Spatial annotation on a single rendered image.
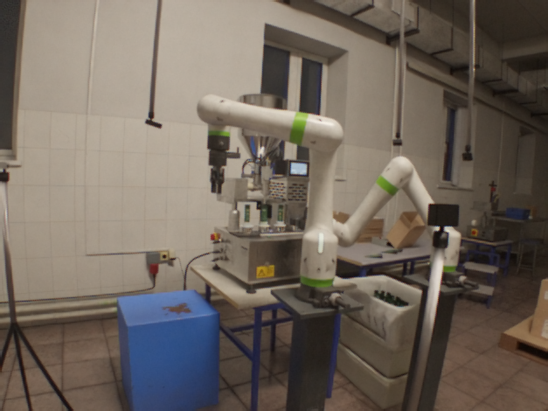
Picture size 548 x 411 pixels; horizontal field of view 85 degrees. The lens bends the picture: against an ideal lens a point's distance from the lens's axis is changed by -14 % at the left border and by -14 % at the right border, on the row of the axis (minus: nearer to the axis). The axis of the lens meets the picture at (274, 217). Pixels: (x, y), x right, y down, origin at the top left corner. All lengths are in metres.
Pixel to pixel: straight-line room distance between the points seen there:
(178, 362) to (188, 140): 2.07
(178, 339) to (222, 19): 2.97
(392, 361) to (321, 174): 1.24
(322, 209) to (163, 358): 1.15
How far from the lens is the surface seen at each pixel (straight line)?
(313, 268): 1.21
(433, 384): 1.94
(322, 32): 4.40
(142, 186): 3.21
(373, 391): 2.34
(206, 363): 2.05
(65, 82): 3.25
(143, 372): 1.96
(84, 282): 3.31
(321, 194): 1.35
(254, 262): 1.79
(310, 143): 1.20
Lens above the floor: 1.36
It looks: 7 degrees down
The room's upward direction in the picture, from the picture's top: 3 degrees clockwise
